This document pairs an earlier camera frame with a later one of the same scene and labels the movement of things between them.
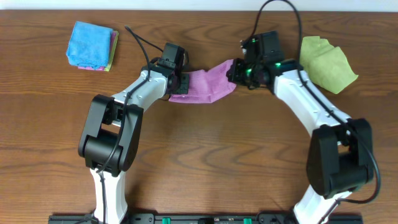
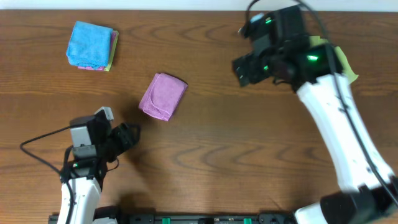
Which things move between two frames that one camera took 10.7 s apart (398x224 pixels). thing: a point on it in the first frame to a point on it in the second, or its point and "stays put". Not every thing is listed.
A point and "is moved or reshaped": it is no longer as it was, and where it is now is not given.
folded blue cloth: [89, 46] stays put
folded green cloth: [109, 68] stays put
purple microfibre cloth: [207, 86] is moved or reshaped
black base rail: [211, 219] stays put
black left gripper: [185, 89] to [127, 134]
